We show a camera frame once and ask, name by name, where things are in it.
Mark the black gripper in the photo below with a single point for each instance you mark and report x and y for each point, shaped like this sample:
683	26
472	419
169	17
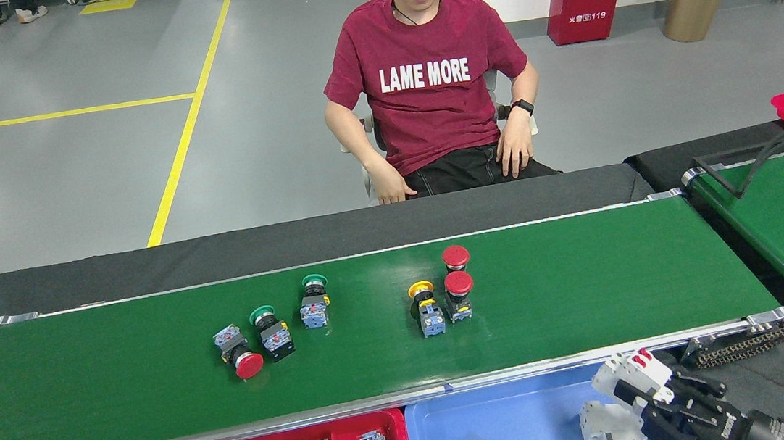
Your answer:
749	430

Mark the white circuit breaker red levers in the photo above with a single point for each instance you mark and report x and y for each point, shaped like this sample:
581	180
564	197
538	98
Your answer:
622	368

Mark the yellow head push button switch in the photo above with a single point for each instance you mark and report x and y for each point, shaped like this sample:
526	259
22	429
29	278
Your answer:
432	321

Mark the long green conveyor belt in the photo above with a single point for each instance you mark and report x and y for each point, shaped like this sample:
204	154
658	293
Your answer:
552	283

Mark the blue plastic tray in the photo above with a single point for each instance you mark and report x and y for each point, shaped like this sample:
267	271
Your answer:
494	428

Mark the person's left hand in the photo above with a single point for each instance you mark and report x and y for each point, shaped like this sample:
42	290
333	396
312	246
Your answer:
517	145

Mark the person's right hand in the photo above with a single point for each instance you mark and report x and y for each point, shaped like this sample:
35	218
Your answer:
387	184

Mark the black wrist watch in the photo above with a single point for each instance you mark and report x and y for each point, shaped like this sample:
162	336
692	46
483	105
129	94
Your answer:
523	107

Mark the grey office chair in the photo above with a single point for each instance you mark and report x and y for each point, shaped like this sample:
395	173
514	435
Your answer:
498	88

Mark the background person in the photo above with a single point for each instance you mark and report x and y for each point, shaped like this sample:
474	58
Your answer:
12	6

